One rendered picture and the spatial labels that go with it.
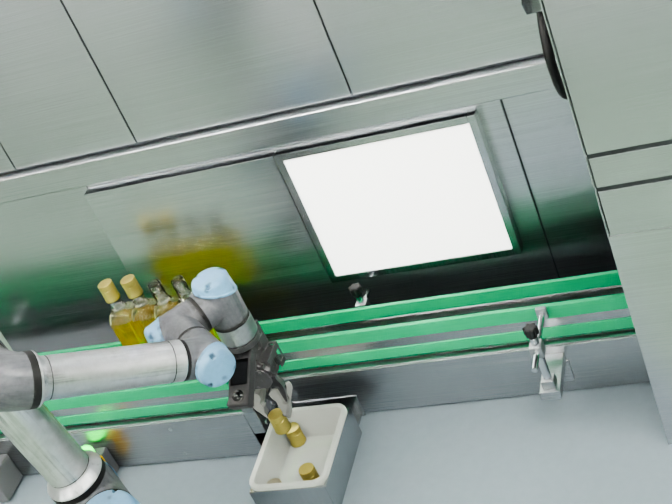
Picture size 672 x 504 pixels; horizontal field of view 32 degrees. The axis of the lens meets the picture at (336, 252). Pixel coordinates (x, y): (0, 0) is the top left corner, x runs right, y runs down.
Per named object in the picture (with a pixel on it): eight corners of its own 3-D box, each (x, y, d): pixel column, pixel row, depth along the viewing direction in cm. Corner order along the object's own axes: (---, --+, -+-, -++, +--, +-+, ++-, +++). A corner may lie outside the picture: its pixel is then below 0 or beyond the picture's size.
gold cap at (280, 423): (288, 434, 234) (280, 419, 232) (273, 435, 236) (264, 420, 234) (293, 421, 237) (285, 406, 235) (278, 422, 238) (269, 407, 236)
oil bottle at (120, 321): (174, 366, 269) (133, 296, 258) (166, 383, 265) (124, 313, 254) (153, 369, 272) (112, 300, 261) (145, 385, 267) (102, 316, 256)
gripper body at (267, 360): (288, 361, 234) (265, 317, 228) (276, 391, 228) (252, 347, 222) (255, 365, 237) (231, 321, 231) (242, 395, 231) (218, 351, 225)
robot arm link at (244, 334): (243, 331, 219) (206, 335, 222) (252, 348, 222) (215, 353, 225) (254, 304, 225) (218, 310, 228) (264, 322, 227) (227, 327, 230)
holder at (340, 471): (367, 413, 252) (355, 388, 248) (339, 513, 231) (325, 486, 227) (296, 421, 259) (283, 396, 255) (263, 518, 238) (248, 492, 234)
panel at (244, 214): (523, 245, 241) (476, 106, 223) (522, 253, 239) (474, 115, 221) (154, 302, 276) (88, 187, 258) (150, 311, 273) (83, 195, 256)
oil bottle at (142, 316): (195, 362, 267) (155, 292, 256) (188, 379, 263) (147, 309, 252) (174, 365, 270) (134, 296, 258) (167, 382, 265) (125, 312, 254)
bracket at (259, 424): (280, 401, 256) (268, 378, 252) (269, 432, 249) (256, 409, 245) (265, 402, 257) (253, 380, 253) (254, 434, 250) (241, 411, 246)
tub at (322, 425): (362, 430, 248) (348, 401, 243) (339, 512, 231) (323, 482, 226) (289, 437, 254) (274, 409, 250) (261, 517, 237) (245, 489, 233)
